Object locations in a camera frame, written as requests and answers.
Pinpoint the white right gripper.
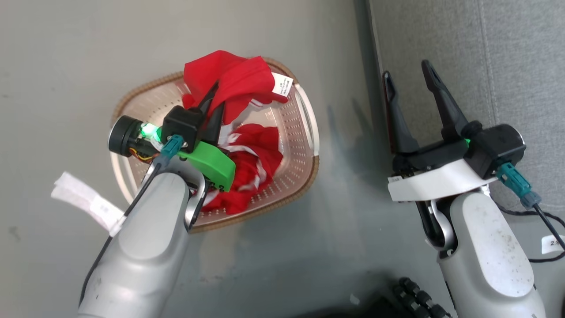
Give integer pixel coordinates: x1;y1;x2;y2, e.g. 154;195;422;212
383;60;497;203

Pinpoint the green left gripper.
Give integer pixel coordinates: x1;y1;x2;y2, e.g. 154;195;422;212
177;82;237;193

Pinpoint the red white basketball jersey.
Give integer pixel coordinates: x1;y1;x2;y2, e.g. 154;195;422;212
182;50;290;216

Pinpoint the white perforated laundry basket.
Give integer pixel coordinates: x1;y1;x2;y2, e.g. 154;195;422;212
109;57;320;234

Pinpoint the white garment care label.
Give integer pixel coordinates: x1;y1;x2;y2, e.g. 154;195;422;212
272;73;294;98

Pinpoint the black round left gripper motor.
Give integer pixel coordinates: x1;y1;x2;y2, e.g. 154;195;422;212
108;115;160;162

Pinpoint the grey fabric sofa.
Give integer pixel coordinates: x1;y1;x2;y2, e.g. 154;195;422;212
369;0;565;318

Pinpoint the white paper tag strip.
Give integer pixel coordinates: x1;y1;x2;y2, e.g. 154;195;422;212
51;171;127;237

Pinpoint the right teal plug black cable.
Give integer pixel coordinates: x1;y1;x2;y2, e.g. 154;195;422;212
496;161;565;249

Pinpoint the thin black loose cable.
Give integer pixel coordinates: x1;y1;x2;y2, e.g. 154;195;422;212
497;202;565;264

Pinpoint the small white cable label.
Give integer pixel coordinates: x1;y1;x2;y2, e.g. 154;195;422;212
542;235;565;255

